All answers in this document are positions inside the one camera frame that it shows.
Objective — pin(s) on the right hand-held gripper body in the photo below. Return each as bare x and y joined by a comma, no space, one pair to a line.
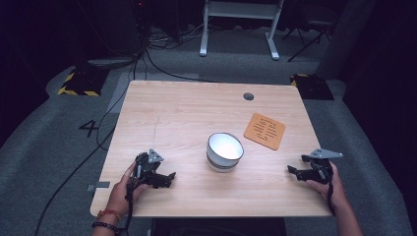
323,164

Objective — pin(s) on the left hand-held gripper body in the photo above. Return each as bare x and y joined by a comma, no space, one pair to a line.
147,165

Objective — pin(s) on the white bowl with dark stripe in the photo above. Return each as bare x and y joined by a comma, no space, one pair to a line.
224,152

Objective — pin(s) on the person's right hand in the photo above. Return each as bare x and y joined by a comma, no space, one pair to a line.
339,191

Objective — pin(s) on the person's left hand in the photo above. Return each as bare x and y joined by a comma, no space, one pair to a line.
118,196

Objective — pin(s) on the orange square coaster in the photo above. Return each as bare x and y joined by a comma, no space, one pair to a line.
265,131

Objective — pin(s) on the grey floor tape piece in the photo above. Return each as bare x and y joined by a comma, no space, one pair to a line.
98,186

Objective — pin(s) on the grey round table grommet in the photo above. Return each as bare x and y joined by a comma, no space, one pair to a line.
248,96

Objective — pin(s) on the grey flat stand base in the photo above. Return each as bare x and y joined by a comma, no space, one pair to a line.
111,61

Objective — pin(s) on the black tripod stand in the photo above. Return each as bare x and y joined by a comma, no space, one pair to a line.
311,36

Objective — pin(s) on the grey curtain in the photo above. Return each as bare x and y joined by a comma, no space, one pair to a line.
344,39

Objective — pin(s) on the black yellow striped base plate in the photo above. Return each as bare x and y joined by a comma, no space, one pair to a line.
313,87
85,82

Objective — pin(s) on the white metal desk frame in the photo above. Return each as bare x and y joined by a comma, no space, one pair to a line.
241,10

